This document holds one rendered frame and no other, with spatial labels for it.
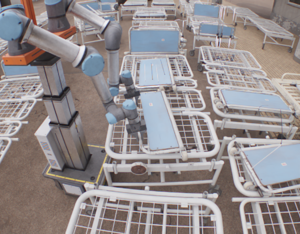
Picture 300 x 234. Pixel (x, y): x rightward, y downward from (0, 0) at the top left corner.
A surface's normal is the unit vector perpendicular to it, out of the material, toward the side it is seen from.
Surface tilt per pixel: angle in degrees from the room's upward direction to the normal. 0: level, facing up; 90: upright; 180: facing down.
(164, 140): 1
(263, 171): 5
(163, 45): 90
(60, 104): 90
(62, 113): 90
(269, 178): 5
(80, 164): 90
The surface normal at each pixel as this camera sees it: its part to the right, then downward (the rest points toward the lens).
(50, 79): -0.15, 0.62
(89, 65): 0.52, 0.59
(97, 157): 0.00, -0.78
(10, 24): 0.34, 0.52
